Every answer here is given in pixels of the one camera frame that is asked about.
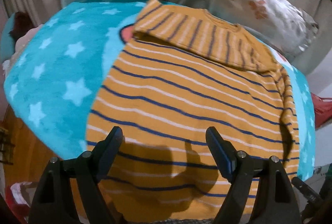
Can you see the red plastic bag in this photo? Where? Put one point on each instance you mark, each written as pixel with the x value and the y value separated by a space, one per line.
pixel 322 109

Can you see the white leaf print pillow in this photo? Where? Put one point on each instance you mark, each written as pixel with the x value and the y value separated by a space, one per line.
pixel 278 23

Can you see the dark red plush item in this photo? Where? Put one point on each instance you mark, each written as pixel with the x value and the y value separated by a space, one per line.
pixel 22 24

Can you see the turquoise star fleece blanket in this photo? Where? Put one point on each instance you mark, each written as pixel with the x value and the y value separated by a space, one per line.
pixel 51 85

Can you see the mustard striped knit sweater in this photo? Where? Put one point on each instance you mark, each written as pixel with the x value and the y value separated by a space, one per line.
pixel 182 71

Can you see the pink polka dot cushion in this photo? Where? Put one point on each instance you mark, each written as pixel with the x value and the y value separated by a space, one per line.
pixel 20 46

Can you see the black metal rack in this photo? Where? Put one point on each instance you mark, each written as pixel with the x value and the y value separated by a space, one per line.
pixel 6 145

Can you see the pink cloth on floor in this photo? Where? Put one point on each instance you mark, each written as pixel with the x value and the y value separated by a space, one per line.
pixel 19 197

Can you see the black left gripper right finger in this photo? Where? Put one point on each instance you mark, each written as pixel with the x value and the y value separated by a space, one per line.
pixel 275 200

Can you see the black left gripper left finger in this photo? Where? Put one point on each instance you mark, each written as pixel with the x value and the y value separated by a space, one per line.
pixel 53 200

